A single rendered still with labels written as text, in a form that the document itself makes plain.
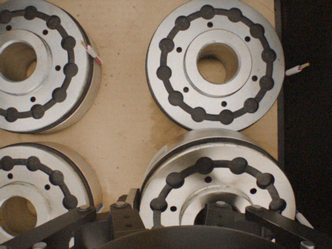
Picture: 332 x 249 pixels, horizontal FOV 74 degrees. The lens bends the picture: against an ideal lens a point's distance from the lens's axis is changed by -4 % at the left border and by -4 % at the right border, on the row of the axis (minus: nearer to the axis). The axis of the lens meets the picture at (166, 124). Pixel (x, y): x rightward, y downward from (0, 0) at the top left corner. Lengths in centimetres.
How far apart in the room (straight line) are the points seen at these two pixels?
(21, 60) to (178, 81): 13
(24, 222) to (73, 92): 11
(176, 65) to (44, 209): 14
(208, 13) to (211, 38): 2
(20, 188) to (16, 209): 4
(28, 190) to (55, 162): 3
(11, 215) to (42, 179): 4
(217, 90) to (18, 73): 16
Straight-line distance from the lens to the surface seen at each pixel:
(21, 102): 19
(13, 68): 22
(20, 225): 22
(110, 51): 21
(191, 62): 16
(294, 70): 18
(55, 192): 18
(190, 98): 16
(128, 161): 20
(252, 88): 18
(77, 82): 18
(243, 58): 17
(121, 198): 16
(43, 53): 19
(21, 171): 19
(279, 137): 22
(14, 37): 20
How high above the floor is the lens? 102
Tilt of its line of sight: 88 degrees down
